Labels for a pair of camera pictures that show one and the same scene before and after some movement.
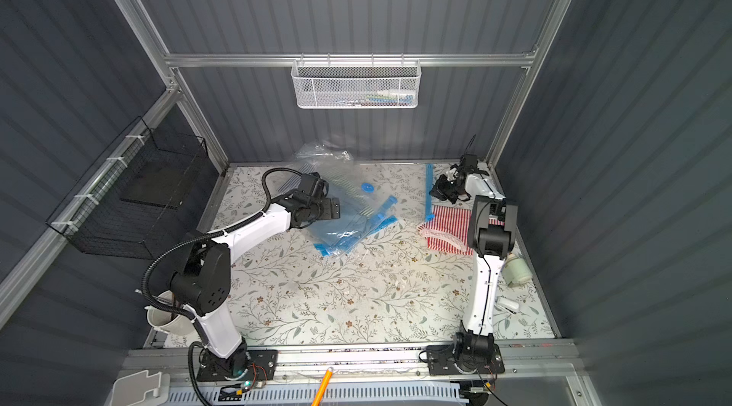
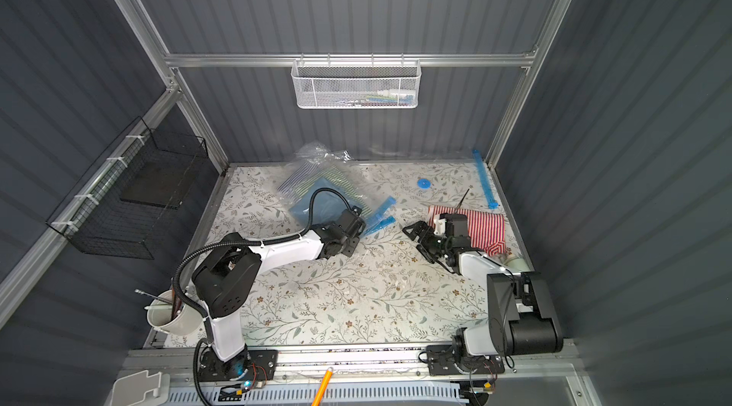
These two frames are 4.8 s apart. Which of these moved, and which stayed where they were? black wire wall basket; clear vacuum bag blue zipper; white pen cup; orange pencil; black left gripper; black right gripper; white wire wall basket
Moved: black left gripper; black right gripper
Stayed: white wire wall basket; black wire wall basket; white pen cup; orange pencil; clear vacuum bag blue zipper
